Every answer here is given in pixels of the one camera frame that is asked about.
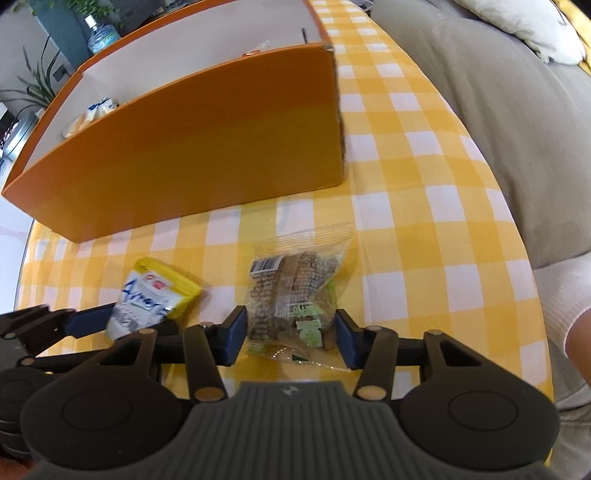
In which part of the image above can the blue water bottle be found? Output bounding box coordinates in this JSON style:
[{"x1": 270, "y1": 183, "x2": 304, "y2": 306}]
[{"x1": 85, "y1": 16, "x2": 122, "y2": 54}]

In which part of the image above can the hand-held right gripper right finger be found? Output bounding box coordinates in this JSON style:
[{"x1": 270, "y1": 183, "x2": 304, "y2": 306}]
[{"x1": 335, "y1": 308, "x2": 490, "y2": 401}]

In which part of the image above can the yellow white blue snack packet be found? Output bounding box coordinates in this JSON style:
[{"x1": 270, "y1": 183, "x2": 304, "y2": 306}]
[{"x1": 105, "y1": 257, "x2": 204, "y2": 343}]

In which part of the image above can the person's leg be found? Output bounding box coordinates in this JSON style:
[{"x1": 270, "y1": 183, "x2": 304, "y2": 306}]
[{"x1": 531, "y1": 256, "x2": 591, "y2": 411}]

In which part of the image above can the clear packet of brown snacks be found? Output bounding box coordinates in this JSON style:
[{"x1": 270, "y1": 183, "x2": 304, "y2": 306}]
[{"x1": 244, "y1": 220, "x2": 354, "y2": 372}]

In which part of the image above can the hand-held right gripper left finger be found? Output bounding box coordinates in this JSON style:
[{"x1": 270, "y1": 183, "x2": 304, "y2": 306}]
[{"x1": 99, "y1": 305, "x2": 249, "y2": 402}]

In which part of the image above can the yellow white checked tablecloth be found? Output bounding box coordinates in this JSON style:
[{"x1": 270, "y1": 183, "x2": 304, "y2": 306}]
[{"x1": 16, "y1": 0, "x2": 555, "y2": 402}]

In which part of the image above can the silver trash bin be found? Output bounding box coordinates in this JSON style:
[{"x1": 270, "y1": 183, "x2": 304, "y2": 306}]
[{"x1": 0, "y1": 111, "x2": 40, "y2": 160}]

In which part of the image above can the orange cardboard box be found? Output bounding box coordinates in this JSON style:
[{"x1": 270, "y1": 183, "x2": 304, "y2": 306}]
[{"x1": 1, "y1": 0, "x2": 347, "y2": 243}]

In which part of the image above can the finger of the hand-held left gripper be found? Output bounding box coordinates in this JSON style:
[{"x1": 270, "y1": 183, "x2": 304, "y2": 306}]
[
  {"x1": 0, "y1": 303, "x2": 122, "y2": 357},
  {"x1": 18, "y1": 320, "x2": 183, "y2": 376}
]

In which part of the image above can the cream cushion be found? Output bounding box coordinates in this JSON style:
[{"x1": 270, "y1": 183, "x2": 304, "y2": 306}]
[{"x1": 466, "y1": 0, "x2": 587, "y2": 65}]

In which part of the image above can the beige sofa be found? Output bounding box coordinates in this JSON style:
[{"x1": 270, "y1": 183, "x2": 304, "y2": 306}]
[{"x1": 369, "y1": 0, "x2": 591, "y2": 268}]

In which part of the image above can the green potted plant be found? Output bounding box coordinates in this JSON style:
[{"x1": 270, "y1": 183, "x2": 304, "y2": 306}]
[{"x1": 0, "y1": 34, "x2": 65, "y2": 116}]

